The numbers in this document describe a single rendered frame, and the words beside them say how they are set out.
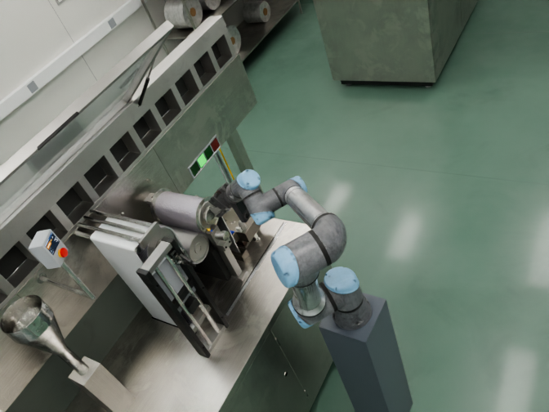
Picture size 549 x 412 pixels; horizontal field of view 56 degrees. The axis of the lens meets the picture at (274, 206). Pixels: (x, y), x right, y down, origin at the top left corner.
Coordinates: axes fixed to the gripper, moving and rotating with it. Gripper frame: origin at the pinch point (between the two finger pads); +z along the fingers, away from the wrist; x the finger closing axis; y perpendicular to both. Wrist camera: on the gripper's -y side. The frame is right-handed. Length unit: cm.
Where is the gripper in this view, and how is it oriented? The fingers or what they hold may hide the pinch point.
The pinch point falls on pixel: (219, 213)
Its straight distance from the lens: 209.0
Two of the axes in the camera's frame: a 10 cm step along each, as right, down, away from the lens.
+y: -7.6, -6.3, -1.6
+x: -4.7, 7.0, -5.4
